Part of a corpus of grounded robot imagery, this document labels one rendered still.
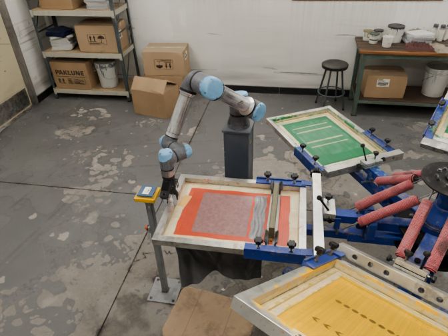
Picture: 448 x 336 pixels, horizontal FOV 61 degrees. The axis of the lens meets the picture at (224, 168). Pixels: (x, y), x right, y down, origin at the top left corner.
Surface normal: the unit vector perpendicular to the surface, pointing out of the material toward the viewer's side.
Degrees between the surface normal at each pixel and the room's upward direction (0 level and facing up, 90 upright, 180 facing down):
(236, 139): 90
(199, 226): 0
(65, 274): 0
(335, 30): 90
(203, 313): 2
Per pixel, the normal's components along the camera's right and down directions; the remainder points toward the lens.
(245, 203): -0.03, -0.82
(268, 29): -0.18, 0.57
